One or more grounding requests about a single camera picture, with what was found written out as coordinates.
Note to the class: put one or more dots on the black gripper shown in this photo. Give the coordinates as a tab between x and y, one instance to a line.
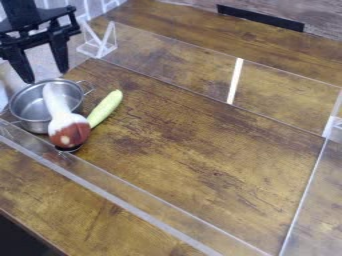
31	26

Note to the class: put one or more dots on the red white plush mushroom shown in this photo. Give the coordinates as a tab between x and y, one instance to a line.
62	116

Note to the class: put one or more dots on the silver metal pot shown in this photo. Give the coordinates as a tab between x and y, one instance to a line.
27	104

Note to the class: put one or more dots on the clear acrylic triangle stand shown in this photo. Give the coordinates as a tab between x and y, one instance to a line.
95	46

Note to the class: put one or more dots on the clear acrylic front barrier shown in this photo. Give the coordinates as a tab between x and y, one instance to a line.
180	223

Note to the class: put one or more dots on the black strip on table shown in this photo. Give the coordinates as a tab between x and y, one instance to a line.
261	18

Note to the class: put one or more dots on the spoon with green handle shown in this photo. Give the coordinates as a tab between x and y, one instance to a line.
105	108

